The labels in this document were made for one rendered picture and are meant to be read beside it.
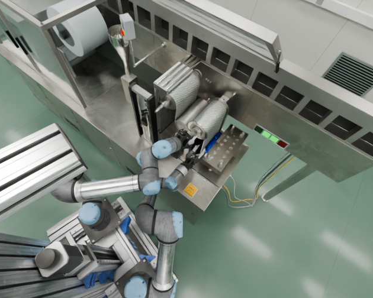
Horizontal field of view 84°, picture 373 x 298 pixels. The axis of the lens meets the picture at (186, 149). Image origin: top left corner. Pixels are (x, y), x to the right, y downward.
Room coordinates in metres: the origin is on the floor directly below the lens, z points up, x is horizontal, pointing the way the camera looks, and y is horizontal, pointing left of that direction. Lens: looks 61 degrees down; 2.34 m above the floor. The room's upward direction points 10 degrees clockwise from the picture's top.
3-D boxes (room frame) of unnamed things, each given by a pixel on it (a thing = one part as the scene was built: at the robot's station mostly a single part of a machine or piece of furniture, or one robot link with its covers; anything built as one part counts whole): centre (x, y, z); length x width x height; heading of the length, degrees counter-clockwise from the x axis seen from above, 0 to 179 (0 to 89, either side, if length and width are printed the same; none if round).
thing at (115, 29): (1.19, 0.53, 1.50); 0.14 x 0.14 x 0.06
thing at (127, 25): (1.04, 0.42, 1.66); 0.07 x 0.07 x 0.10; 37
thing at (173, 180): (0.45, 0.05, 1.11); 0.11 x 0.08 x 0.09; 151
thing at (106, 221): (0.18, 0.51, 0.87); 0.15 x 0.15 x 0.10
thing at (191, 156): (0.59, -0.03, 1.12); 0.12 x 0.08 x 0.09; 151
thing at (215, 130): (0.82, -0.16, 1.11); 0.23 x 0.01 x 0.18; 151
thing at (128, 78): (1.19, 0.53, 1.18); 0.14 x 0.14 x 0.57
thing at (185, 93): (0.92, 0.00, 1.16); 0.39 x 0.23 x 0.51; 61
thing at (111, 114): (1.23, 0.75, 0.88); 2.52 x 0.66 x 0.04; 61
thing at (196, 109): (0.91, -0.01, 1.17); 0.26 x 0.12 x 0.12; 151
